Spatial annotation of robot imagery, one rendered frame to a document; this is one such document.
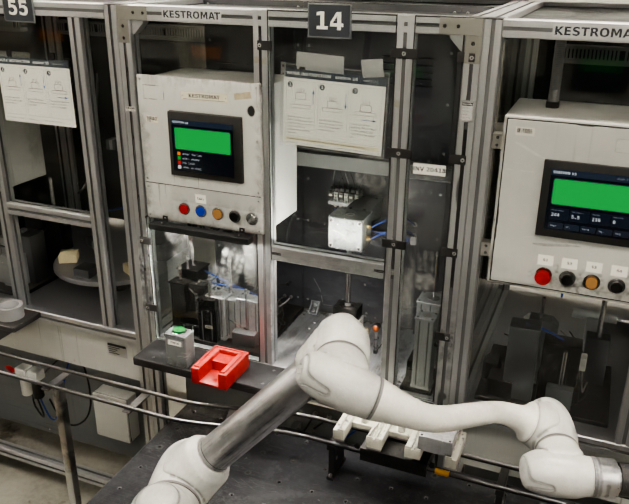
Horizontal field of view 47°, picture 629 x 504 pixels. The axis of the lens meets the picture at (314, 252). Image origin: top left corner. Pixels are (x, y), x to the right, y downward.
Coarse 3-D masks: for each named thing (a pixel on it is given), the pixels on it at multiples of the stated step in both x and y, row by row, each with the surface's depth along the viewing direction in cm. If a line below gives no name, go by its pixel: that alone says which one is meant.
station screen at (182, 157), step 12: (180, 120) 215; (228, 132) 210; (180, 156) 220; (192, 156) 218; (204, 156) 216; (216, 156) 215; (228, 156) 213; (180, 168) 221; (192, 168) 219; (204, 168) 218; (216, 168) 216; (228, 168) 214
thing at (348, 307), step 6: (348, 276) 239; (348, 282) 240; (348, 288) 240; (348, 294) 241; (342, 300) 247; (348, 300) 242; (336, 306) 243; (342, 306) 243; (348, 306) 243; (354, 306) 243; (360, 306) 243; (336, 312) 243; (342, 312) 242; (348, 312) 241; (354, 312) 240; (360, 312) 244
